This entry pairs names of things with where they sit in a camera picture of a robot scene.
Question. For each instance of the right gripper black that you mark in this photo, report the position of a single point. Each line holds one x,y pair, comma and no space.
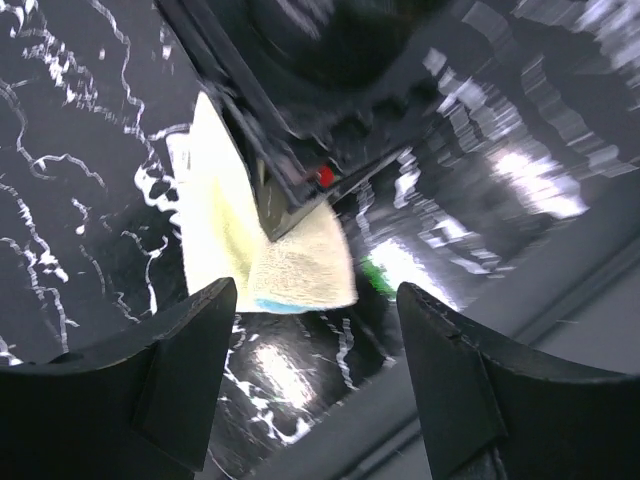
317,95

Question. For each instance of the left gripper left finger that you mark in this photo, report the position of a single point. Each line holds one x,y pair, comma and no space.
138,405

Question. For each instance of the black marble pattern mat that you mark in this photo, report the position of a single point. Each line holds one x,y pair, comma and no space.
518,206

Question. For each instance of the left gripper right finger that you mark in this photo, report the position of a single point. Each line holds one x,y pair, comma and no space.
491,408

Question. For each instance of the teal and yellow towel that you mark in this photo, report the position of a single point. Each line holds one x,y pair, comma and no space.
309,269

